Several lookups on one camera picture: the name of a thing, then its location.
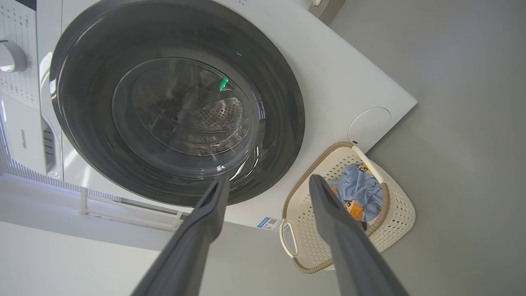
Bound white control knob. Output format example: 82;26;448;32
0;38;28;73

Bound white metal railing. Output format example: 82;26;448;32
80;187;183;231

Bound grey washing machine door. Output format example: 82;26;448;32
49;0;305;207

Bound blue cartoon print garment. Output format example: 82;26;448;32
328;163;383;231

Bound round white filter cover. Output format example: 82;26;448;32
347;107;392;148

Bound cream perforated laundry basket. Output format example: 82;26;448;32
279;142;416;275

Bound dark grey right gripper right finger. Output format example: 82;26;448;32
308;174;409;296

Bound blue white energy label sticker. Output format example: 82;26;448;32
257;217;284;231

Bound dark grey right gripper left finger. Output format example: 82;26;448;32
131;175;231;296

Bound white front-load washing machine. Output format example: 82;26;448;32
0;0;418;233

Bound white detergent drawer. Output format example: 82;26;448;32
0;88;63;180

